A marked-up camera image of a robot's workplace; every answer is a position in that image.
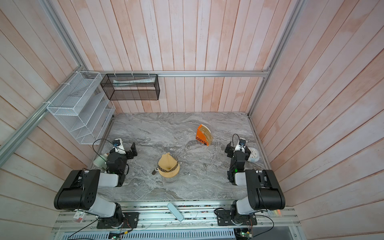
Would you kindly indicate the black wire mesh basket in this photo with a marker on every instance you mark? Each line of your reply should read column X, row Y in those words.
column 131, row 87

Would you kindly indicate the round wooden dripper holder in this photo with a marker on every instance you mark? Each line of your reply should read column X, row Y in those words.
column 170, row 174

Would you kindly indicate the brown paper coffee filter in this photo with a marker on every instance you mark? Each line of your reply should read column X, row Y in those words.
column 167, row 162

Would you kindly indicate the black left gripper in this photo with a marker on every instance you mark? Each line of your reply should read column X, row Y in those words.
column 130, row 155

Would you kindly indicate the white round kitchen timer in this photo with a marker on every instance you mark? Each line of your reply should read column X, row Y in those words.
column 254, row 155

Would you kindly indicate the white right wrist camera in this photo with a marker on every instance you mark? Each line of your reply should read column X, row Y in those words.
column 241, row 145

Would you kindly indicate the clear glass carafe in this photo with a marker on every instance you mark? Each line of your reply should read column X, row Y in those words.
column 166, row 180

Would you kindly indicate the white wire mesh shelf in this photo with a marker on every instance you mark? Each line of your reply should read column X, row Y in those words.
column 83, row 110

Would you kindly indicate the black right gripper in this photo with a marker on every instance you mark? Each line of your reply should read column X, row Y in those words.
column 231, row 149

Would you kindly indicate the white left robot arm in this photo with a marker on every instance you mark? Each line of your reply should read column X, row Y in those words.
column 80, row 190

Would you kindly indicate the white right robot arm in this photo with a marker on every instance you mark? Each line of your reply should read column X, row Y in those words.
column 263, row 190

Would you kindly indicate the grey oblong remote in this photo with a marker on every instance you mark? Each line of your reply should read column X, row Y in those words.
column 178, row 215

